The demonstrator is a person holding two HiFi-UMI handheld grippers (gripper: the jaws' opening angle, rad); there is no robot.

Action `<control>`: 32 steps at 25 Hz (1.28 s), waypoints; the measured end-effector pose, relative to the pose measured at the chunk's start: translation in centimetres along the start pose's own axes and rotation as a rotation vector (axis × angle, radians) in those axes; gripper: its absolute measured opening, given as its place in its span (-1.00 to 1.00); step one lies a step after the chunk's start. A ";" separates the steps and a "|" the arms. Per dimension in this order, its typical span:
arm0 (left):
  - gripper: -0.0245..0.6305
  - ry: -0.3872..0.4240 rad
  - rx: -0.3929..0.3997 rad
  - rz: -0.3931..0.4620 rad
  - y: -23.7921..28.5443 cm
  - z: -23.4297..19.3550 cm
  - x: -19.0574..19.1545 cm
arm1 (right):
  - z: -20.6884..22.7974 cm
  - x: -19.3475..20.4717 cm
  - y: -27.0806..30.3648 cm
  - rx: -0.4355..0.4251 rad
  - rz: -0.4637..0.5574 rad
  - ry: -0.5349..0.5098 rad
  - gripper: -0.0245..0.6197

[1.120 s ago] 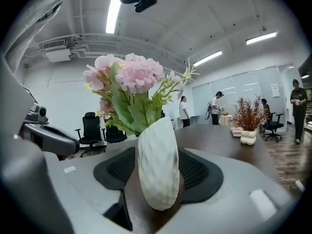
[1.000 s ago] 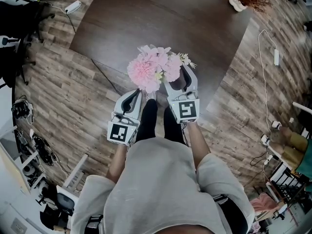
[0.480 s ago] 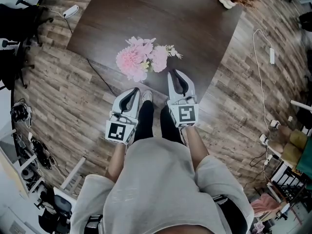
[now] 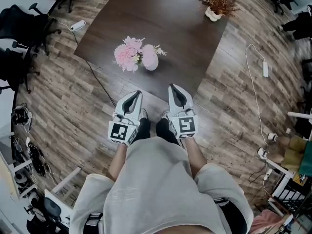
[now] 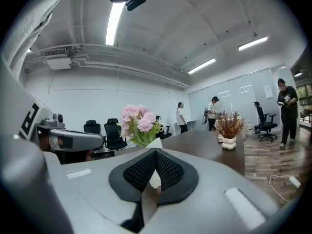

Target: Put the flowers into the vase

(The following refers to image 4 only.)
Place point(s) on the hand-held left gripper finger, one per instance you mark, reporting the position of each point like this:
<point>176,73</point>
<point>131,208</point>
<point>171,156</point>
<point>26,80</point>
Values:
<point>137,108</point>
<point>120,105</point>

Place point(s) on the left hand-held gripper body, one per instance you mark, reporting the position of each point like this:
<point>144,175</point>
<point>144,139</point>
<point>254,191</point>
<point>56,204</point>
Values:
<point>119,131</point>

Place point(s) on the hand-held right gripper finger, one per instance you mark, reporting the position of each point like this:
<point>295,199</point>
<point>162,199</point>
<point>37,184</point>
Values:
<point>187,102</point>
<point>173,103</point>

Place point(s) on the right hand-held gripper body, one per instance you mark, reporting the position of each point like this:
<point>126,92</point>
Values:
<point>186,125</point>

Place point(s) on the white round vase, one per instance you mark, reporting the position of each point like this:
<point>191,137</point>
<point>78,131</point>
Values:
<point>151,60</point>

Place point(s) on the pale pink flower bunch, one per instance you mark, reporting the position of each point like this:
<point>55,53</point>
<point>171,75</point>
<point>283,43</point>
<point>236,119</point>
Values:
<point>123,55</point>

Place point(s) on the small cream flower sprig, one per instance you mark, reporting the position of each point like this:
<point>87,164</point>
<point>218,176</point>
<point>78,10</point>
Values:
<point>159,50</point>

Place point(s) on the pink flowers with green leaves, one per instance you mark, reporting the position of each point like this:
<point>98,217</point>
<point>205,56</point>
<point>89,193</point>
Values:
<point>131,41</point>

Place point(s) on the person's right forearm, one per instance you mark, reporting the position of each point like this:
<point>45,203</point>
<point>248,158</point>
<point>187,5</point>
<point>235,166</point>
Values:
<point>195,157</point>

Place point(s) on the person's left forearm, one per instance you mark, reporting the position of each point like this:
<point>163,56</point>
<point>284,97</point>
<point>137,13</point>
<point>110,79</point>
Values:
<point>119,162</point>

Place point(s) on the person's left shoe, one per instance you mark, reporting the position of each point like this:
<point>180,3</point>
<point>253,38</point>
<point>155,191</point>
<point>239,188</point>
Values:
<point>144,113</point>

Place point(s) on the person's shoe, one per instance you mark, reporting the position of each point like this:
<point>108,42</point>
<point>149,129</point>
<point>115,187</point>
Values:
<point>144,113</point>
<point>165,114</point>

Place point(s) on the person's right shoe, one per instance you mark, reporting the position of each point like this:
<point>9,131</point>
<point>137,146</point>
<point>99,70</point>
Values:
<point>165,114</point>

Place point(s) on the person's black trousers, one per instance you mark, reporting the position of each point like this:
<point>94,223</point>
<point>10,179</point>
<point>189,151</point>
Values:
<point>145,129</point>

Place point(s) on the person's grey shirt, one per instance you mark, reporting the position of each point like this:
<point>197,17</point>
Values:
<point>156,191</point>

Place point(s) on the white power strip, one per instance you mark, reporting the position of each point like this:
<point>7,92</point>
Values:
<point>78,25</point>
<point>265,69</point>

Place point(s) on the dark wooden table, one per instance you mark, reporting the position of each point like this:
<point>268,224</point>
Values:
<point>146,16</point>

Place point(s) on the dried brown plant white pot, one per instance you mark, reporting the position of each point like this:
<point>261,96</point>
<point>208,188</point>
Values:
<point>219,2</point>

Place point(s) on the pink cloth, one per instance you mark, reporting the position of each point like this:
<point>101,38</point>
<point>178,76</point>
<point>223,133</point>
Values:
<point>267,222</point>

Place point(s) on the white desk frame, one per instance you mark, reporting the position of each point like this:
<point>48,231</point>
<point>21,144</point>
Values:
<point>299,115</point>

